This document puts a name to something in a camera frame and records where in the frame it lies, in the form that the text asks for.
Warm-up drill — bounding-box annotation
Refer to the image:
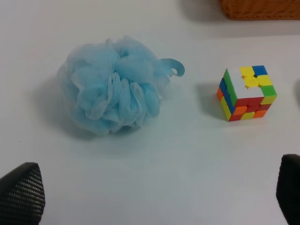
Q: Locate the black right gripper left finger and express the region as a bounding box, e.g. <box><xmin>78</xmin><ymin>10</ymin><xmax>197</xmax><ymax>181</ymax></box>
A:
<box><xmin>0</xmin><ymin>162</ymin><xmax>45</xmax><ymax>225</ymax></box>

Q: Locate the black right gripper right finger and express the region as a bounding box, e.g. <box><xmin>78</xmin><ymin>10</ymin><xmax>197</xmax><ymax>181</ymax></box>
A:
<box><xmin>276</xmin><ymin>154</ymin><xmax>300</xmax><ymax>225</ymax></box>

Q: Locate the orange wicker basket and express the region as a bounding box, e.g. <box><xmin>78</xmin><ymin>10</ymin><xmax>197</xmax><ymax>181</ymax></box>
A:
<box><xmin>219</xmin><ymin>0</ymin><xmax>300</xmax><ymax>21</ymax></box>

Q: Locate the colourful puzzle cube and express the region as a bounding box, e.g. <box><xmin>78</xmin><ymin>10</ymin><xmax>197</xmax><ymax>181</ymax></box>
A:
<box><xmin>217</xmin><ymin>65</ymin><xmax>278</xmax><ymax>121</ymax></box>

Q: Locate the blue mesh bath sponge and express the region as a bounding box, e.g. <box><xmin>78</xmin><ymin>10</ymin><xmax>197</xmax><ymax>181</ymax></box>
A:
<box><xmin>57</xmin><ymin>36</ymin><xmax>185</xmax><ymax>135</ymax></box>

